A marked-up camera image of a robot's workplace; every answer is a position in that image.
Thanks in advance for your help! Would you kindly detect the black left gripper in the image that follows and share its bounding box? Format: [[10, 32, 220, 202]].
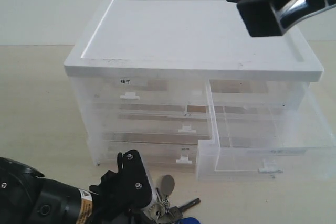
[[89, 170, 139, 223]]

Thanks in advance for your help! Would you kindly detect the key bunch with blue tag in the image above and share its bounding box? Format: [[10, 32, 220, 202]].
[[146, 174, 201, 224]]

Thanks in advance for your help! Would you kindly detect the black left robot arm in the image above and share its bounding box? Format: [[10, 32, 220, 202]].
[[1, 151, 153, 223]]

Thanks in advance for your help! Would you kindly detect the white translucent drawer cabinet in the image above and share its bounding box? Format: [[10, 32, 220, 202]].
[[64, 0, 325, 167]]

